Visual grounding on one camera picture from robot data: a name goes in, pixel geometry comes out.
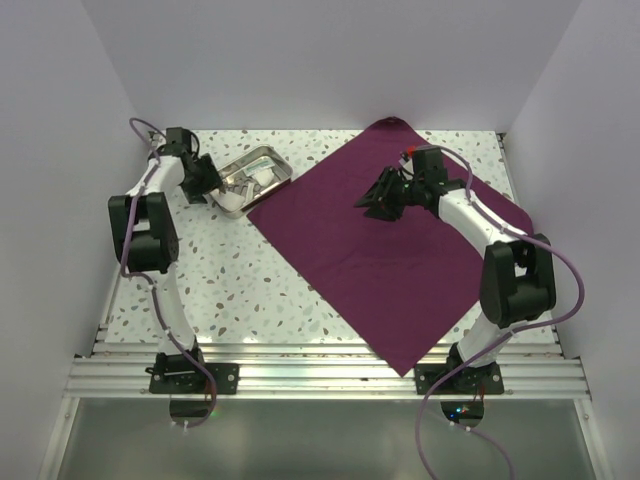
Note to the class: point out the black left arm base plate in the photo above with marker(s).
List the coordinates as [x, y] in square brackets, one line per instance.
[225, 375]

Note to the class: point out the stainless steel tray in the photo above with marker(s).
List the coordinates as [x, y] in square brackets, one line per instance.
[236, 180]

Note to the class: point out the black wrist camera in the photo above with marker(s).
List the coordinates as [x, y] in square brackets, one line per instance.
[179, 141]
[428, 166]

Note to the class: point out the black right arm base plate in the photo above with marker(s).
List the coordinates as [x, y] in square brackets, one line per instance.
[485, 380]

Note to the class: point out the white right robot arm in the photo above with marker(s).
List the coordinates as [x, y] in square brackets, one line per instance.
[517, 279]

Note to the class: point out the white gauze pad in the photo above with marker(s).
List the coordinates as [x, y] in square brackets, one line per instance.
[231, 201]
[264, 178]

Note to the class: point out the aluminium table edge rail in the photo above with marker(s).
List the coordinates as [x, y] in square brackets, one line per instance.
[320, 371]

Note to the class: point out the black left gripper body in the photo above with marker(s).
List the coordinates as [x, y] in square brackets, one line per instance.
[190, 186]

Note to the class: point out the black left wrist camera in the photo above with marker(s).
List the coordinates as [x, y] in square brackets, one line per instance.
[179, 141]

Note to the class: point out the purple cloth mat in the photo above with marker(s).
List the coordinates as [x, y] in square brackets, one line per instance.
[400, 285]

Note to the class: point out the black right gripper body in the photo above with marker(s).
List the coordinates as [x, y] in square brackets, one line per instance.
[402, 192]

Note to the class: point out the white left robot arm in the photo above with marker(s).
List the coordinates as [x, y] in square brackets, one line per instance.
[146, 241]

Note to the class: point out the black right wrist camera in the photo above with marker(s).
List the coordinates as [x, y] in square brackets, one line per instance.
[428, 166]

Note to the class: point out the green white dressing packet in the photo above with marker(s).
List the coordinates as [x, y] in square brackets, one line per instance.
[260, 164]

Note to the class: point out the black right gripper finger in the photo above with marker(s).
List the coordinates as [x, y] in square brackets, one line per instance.
[382, 215]
[375, 193]

